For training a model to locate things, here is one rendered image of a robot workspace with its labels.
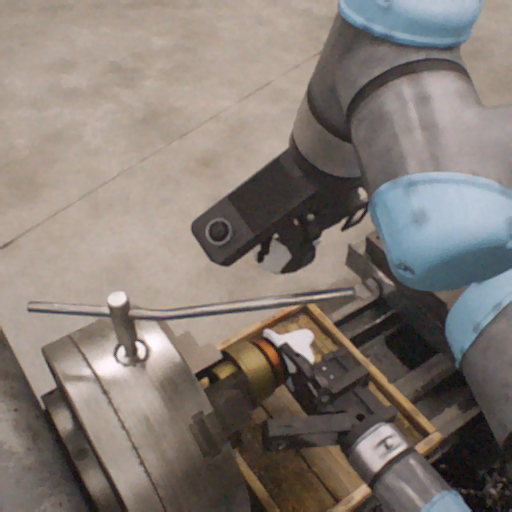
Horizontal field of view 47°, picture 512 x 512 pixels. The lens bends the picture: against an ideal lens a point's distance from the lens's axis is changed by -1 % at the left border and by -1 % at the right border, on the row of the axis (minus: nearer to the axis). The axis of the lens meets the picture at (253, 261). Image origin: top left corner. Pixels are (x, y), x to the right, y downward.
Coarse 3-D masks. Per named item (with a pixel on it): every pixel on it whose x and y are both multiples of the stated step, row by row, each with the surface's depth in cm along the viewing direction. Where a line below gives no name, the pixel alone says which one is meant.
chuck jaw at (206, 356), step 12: (168, 324) 82; (180, 336) 81; (192, 336) 81; (180, 348) 80; (192, 348) 80; (204, 348) 80; (216, 348) 81; (192, 360) 79; (204, 360) 79; (216, 360) 80; (192, 372) 78; (204, 372) 80
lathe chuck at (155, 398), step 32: (96, 320) 74; (96, 352) 65; (160, 352) 64; (128, 384) 62; (160, 384) 62; (192, 384) 63; (128, 416) 60; (160, 416) 61; (160, 448) 60; (192, 448) 61; (224, 448) 62; (160, 480) 59; (192, 480) 61; (224, 480) 63
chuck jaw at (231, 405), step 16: (224, 384) 72; (240, 384) 71; (224, 400) 65; (240, 400) 66; (192, 416) 62; (208, 416) 63; (224, 416) 65; (240, 416) 66; (192, 432) 62; (208, 432) 63; (224, 432) 65; (208, 448) 62
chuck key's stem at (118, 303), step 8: (112, 296) 59; (120, 296) 59; (112, 304) 58; (120, 304) 58; (128, 304) 59; (112, 312) 59; (120, 312) 59; (128, 312) 59; (112, 320) 60; (120, 320) 59; (128, 320) 60; (120, 328) 60; (128, 328) 61; (120, 336) 61; (128, 336) 61; (136, 336) 62; (128, 344) 62; (128, 352) 64; (136, 352) 64
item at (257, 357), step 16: (224, 352) 80; (240, 352) 79; (256, 352) 79; (272, 352) 79; (224, 368) 78; (240, 368) 77; (256, 368) 77; (272, 368) 79; (256, 384) 77; (272, 384) 79; (256, 400) 77
